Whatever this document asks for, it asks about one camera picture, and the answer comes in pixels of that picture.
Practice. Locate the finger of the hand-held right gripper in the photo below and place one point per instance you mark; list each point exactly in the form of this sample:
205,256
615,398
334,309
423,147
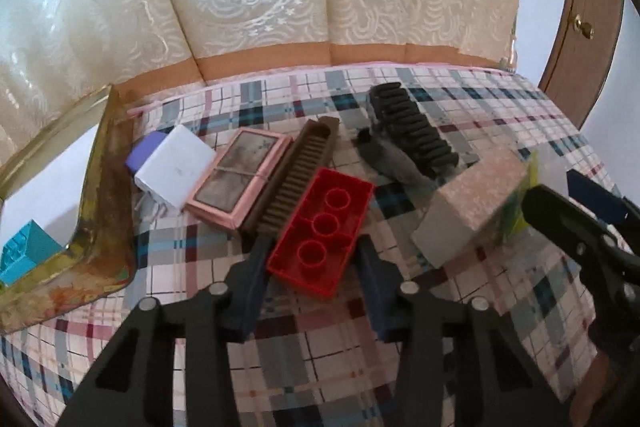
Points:
567,222
595,196

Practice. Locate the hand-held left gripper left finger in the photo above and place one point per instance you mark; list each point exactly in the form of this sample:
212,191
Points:
252,277

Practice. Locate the pink compact case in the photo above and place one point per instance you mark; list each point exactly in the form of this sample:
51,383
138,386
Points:
235,172

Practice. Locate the yellow green packet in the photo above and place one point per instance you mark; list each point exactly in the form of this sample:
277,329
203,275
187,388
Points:
525,202

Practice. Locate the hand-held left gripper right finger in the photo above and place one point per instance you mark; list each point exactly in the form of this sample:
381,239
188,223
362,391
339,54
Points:
372,289

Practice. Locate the gold metal tray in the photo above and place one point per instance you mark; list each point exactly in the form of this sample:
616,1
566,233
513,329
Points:
105,207

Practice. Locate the purple and white box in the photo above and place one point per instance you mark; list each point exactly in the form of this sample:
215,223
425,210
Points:
175,164

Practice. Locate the white and pink box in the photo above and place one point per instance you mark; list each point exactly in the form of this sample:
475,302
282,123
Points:
470,202

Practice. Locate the wooden door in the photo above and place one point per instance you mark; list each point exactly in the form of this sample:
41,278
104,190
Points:
585,72

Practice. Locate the teal building block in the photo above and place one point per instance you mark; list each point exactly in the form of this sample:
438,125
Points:
25,252

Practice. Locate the person's right hand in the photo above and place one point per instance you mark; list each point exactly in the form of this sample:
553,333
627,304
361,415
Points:
602,384

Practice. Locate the red building block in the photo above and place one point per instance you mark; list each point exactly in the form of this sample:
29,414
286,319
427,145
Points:
327,257

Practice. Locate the brass door knob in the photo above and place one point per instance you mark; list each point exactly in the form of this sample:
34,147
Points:
584,27

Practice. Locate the brown ribbed comb rack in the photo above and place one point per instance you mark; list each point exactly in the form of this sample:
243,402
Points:
300,162

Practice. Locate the dark grey plastic object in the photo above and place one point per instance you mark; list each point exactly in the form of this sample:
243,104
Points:
390,159

